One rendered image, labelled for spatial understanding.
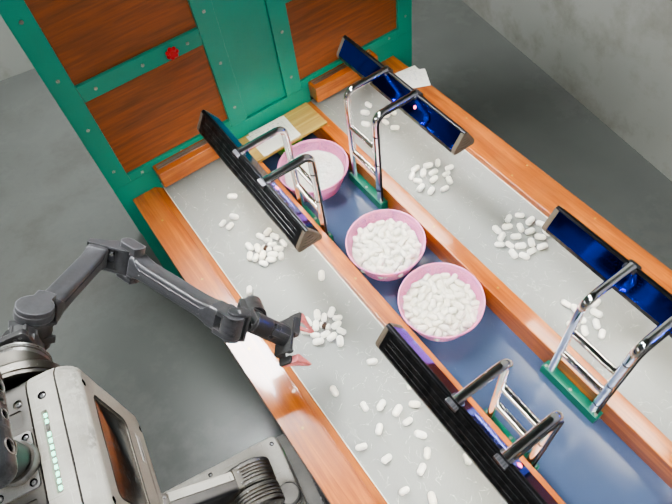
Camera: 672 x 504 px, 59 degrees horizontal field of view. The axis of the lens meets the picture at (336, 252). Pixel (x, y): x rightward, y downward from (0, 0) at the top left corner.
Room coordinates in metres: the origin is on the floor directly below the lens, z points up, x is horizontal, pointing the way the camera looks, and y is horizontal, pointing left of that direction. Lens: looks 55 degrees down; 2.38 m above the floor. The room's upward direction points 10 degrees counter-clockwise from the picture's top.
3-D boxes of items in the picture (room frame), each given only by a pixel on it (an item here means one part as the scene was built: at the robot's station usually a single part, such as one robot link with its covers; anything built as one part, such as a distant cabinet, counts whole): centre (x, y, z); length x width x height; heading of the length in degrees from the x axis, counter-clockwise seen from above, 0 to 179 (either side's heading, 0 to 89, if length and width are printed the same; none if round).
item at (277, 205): (1.23, 0.20, 1.08); 0.62 x 0.08 x 0.07; 26
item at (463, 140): (1.48, -0.30, 1.08); 0.62 x 0.08 x 0.07; 26
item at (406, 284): (0.86, -0.29, 0.72); 0.27 x 0.27 x 0.10
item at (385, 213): (1.11, -0.17, 0.72); 0.27 x 0.27 x 0.10
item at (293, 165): (1.26, 0.13, 0.90); 0.20 x 0.19 x 0.45; 26
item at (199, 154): (1.60, 0.45, 0.83); 0.30 x 0.06 x 0.07; 116
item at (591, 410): (0.57, -0.66, 0.90); 0.20 x 0.19 x 0.45; 26
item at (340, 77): (1.90, -0.16, 0.83); 0.30 x 0.06 x 0.07; 116
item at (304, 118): (1.70, 0.12, 0.77); 0.33 x 0.15 x 0.01; 116
